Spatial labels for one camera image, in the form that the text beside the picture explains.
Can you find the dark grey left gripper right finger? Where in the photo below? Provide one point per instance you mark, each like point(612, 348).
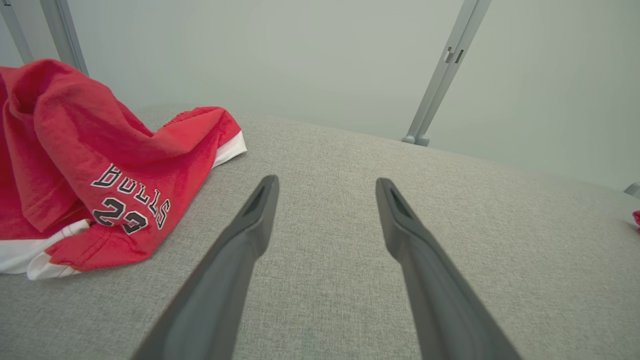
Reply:
point(435, 300)

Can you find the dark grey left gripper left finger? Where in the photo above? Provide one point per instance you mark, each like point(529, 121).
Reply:
point(225, 280)

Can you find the red Bulls shorts white trim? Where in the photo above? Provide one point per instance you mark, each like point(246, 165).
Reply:
point(75, 140)

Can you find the grey partition post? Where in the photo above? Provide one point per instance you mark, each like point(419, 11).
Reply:
point(16, 30)
point(427, 100)
point(441, 100)
point(65, 35)

